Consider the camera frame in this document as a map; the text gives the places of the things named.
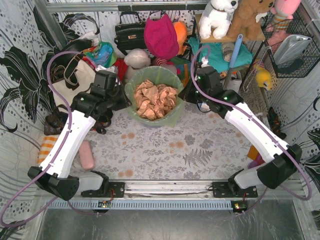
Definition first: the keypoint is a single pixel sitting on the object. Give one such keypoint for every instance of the pink faced plush doll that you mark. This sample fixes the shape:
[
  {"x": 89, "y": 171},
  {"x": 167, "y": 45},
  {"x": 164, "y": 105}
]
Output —
[{"x": 165, "y": 64}]

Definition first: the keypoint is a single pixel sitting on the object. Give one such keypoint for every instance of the red cloth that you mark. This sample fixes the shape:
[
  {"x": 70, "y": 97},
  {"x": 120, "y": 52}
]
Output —
[{"x": 121, "y": 68}]

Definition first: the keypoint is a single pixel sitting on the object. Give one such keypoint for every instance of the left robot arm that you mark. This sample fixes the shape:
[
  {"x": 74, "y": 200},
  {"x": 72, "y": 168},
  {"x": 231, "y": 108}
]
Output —
[{"x": 53, "y": 174}]

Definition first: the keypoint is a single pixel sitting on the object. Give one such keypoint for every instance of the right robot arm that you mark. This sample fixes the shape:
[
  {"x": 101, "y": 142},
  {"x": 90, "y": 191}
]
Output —
[{"x": 280, "y": 158}]

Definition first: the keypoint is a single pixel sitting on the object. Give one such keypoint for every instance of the black leather handbag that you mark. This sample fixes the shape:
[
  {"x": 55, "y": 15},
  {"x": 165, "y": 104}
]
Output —
[{"x": 130, "y": 36}]

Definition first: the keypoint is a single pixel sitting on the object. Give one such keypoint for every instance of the colourful printed cloth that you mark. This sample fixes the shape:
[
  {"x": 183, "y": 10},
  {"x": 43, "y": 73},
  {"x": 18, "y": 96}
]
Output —
[{"x": 103, "y": 54}]

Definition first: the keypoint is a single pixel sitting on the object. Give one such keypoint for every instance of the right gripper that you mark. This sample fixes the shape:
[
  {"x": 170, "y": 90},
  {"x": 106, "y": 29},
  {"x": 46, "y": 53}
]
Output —
[{"x": 191, "y": 91}]

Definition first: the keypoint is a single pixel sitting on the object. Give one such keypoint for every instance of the brown plush bear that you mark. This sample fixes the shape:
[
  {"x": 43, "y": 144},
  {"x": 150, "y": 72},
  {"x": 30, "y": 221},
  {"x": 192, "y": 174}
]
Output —
[{"x": 247, "y": 16}]

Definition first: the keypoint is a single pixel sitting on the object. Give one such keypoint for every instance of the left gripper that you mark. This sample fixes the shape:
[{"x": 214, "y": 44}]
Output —
[{"x": 120, "y": 99}]

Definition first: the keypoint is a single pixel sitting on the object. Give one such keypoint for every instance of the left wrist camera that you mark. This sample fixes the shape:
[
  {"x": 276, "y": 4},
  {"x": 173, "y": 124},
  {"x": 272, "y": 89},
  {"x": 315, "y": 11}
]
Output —
[{"x": 111, "y": 69}]

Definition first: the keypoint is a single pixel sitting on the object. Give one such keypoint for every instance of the blue trash bin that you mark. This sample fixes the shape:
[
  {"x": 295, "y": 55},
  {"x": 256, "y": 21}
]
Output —
[{"x": 158, "y": 123}]

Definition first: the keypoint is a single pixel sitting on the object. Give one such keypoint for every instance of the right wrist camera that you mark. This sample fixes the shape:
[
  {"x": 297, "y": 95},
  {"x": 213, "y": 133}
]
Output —
[{"x": 204, "y": 62}]

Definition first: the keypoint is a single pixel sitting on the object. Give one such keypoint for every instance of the pink plush toy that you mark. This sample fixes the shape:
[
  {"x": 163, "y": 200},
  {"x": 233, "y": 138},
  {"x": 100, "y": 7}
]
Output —
[{"x": 282, "y": 11}]

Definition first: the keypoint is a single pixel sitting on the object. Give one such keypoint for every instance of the crumpled brown paper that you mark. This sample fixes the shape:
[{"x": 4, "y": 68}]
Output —
[{"x": 154, "y": 101}]

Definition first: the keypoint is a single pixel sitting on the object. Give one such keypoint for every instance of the wooden shelf rack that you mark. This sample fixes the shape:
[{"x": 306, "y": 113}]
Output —
[{"x": 225, "y": 42}]

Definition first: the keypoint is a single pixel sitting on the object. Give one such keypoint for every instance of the blue lint roller mop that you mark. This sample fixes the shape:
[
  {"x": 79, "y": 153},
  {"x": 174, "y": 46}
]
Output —
[{"x": 203, "y": 106}]

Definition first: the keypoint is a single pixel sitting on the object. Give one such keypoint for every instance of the orange plush toy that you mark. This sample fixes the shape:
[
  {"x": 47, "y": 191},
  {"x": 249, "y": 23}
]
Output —
[{"x": 181, "y": 34}]

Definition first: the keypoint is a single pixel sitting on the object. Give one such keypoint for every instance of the white plush lamb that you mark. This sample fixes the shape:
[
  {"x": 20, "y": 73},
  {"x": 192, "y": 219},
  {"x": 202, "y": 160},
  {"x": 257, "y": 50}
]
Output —
[{"x": 136, "y": 59}]

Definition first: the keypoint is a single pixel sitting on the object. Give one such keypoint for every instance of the yellow plush toy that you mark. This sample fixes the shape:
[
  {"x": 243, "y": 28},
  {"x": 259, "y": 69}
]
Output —
[{"x": 262, "y": 76}]

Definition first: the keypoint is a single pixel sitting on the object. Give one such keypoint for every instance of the green trash bag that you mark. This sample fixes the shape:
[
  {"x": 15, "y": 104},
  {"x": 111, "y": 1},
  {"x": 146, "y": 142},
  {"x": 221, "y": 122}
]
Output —
[{"x": 156, "y": 75}]

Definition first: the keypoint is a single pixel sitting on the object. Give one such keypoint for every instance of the black wire basket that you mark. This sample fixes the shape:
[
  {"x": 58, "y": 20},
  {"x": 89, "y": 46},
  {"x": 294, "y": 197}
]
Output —
[{"x": 304, "y": 64}]

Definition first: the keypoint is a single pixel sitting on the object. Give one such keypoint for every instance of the white plush dog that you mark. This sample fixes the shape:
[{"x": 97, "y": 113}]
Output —
[{"x": 216, "y": 18}]

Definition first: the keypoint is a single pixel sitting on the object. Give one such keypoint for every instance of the white sneakers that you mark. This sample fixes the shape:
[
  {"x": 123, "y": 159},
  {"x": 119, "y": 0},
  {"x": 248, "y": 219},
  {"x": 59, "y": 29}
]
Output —
[{"x": 235, "y": 80}]

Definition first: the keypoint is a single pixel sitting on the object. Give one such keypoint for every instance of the magenta cloth bag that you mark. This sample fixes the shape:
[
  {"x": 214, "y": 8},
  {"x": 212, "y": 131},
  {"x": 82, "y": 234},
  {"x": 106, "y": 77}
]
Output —
[{"x": 160, "y": 38}]

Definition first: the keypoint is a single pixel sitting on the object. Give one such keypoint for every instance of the teal folded cloth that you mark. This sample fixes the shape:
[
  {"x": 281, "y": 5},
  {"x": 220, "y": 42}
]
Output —
[{"x": 215, "y": 58}]

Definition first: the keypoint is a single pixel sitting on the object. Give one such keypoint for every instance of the orange checkered cloth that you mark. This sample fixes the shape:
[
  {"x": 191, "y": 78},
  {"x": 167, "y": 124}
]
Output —
[{"x": 46, "y": 147}]

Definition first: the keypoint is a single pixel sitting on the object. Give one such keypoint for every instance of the silver foil pouch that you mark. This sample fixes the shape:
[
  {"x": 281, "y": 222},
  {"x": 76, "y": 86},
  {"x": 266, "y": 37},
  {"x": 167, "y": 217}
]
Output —
[{"x": 291, "y": 48}]

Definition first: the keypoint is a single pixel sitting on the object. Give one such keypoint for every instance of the rainbow striped bag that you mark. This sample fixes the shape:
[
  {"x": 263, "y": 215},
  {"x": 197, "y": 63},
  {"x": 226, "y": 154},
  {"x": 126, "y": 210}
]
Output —
[{"x": 183, "y": 67}]

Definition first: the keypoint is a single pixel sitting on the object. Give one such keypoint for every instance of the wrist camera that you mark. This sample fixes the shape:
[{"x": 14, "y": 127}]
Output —
[
  {"x": 204, "y": 62},
  {"x": 111, "y": 69}
]

